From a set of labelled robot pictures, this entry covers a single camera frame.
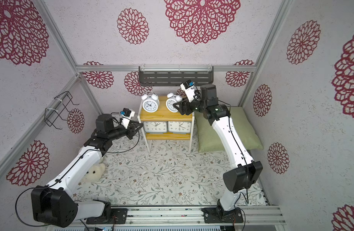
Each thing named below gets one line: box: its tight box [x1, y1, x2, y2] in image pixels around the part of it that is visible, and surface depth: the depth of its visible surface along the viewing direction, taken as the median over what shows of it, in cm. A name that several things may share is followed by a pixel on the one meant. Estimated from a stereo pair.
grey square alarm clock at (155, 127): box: [143, 121, 168, 135], surface depth 87 cm
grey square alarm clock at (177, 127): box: [167, 121, 192, 135], surface depth 89 cm
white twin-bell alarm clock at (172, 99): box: [165, 92, 183, 113], surface depth 73 cm
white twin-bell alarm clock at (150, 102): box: [141, 91, 160, 113], surface depth 74 cm
